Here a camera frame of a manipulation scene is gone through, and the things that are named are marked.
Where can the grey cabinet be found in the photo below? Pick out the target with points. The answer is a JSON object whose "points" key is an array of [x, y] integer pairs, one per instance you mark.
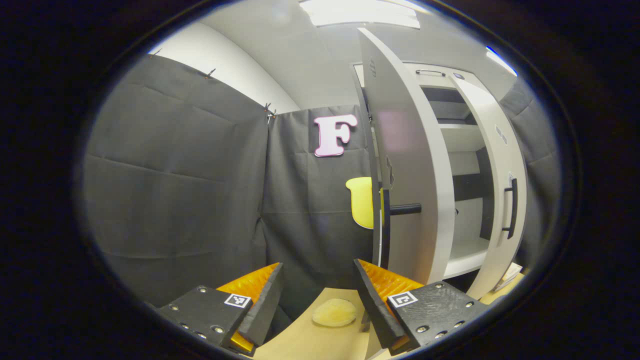
{"points": [[462, 137]]}

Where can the large ceiling light panel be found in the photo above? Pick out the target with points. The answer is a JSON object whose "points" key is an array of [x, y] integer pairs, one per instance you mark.
{"points": [[360, 12]]}

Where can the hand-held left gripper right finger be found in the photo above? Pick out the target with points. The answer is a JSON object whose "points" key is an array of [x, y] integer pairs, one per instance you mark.
{"points": [[372, 310]]}

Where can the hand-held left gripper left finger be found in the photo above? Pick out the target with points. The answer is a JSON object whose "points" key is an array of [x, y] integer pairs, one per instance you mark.
{"points": [[265, 310]]}

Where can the grey cabinet door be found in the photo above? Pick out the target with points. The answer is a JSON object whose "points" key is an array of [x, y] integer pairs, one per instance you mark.
{"points": [[415, 165], [500, 165]]}

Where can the grey cabinet drawer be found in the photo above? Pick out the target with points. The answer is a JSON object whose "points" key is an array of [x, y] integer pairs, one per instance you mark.
{"points": [[440, 80]]}

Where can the tan book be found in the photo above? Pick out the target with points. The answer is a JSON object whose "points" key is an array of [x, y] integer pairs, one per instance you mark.
{"points": [[510, 275]]}

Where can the small ceiling light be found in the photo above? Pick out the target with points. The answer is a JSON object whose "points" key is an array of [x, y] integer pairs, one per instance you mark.
{"points": [[500, 60]]}

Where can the black backdrop cloth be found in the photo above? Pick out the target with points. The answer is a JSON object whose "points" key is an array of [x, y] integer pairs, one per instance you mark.
{"points": [[175, 175]]}

